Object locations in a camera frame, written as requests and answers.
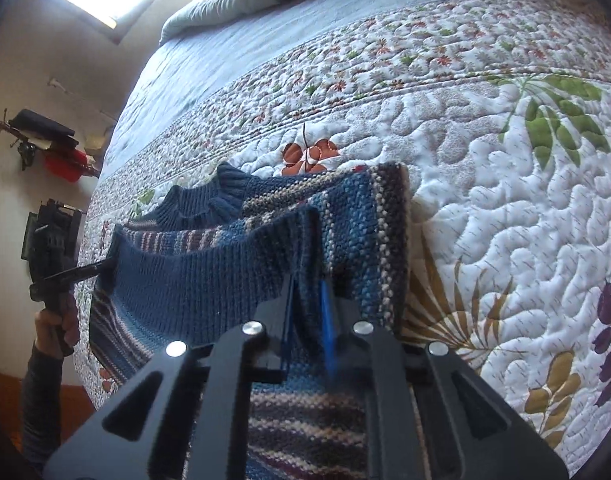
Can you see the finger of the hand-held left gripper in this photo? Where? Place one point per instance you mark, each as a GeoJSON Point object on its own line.
{"type": "Point", "coordinates": [80, 271]}

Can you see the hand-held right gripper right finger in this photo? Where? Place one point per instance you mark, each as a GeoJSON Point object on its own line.
{"type": "Point", "coordinates": [328, 330]}

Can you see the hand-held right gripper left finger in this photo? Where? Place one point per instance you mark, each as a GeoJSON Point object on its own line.
{"type": "Point", "coordinates": [278, 320]}

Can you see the blue striped knit sweater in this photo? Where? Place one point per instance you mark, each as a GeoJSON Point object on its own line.
{"type": "Point", "coordinates": [210, 280]}

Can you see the person's left forearm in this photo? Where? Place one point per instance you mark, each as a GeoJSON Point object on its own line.
{"type": "Point", "coordinates": [40, 405]}

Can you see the person's left hand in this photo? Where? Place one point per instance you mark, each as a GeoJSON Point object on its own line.
{"type": "Point", "coordinates": [45, 325]}

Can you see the red bag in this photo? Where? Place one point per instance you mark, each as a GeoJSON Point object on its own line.
{"type": "Point", "coordinates": [65, 165]}

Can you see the black coat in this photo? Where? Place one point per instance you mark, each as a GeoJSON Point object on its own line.
{"type": "Point", "coordinates": [43, 127]}

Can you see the wooden coat rack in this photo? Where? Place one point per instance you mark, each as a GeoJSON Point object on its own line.
{"type": "Point", "coordinates": [0, 125]}

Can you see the floral quilted bedspread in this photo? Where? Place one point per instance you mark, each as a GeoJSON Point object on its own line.
{"type": "Point", "coordinates": [485, 185]}

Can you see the light blue quilted sheet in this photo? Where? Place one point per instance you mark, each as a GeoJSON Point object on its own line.
{"type": "Point", "coordinates": [210, 75]}

